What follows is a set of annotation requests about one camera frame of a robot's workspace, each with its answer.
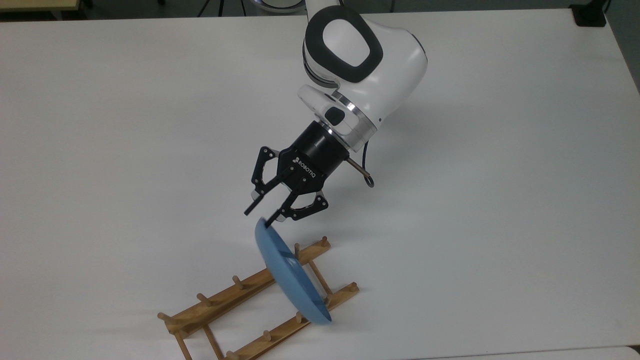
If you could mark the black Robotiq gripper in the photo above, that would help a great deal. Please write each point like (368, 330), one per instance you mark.
(316, 152)

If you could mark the blue plate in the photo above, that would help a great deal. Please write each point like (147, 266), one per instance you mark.
(290, 272)

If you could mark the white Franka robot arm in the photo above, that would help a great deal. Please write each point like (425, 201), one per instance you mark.
(380, 65)

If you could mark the wooden plate rack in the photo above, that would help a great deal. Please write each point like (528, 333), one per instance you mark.
(215, 305)

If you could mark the black tripod legs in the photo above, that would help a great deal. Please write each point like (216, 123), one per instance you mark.
(220, 6)

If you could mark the wooden side table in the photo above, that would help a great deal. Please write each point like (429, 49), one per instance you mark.
(35, 4)

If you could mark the black table clamp block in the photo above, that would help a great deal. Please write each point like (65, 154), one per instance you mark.
(590, 14)

